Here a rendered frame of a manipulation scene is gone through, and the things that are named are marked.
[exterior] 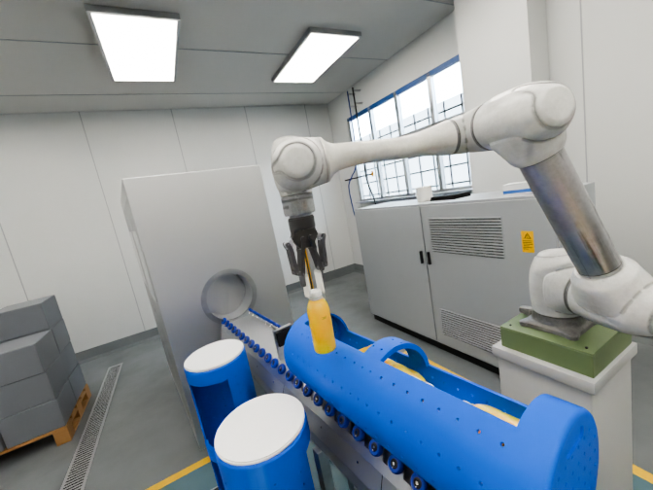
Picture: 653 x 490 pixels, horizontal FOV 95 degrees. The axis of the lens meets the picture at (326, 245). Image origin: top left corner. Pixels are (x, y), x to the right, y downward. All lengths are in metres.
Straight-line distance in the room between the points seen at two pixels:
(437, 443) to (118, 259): 5.03
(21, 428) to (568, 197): 3.92
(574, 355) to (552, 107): 0.77
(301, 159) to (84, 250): 4.95
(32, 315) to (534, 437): 3.82
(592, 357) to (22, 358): 3.67
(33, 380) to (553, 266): 3.68
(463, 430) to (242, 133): 5.37
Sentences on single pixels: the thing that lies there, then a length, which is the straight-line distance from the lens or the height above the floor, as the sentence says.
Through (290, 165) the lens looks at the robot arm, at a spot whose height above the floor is 1.76.
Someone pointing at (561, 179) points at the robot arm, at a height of 1.62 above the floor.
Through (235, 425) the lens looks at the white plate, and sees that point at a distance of 1.13.
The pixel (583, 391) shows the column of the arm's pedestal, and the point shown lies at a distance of 1.30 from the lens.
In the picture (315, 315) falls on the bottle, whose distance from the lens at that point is 0.88.
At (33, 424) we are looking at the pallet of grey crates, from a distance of 3.81.
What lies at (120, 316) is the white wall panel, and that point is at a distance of 5.52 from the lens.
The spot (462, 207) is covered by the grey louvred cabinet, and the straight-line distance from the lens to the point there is 2.58.
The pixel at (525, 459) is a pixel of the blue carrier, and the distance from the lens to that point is 0.70.
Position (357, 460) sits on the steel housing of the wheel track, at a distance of 1.13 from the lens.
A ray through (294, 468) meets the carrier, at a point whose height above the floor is 0.96.
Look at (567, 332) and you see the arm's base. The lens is 1.30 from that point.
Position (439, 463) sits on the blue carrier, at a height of 1.12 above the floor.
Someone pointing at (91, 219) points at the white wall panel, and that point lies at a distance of 5.39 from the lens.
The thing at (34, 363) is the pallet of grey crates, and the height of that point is 0.77.
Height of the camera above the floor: 1.69
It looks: 9 degrees down
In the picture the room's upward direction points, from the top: 11 degrees counter-clockwise
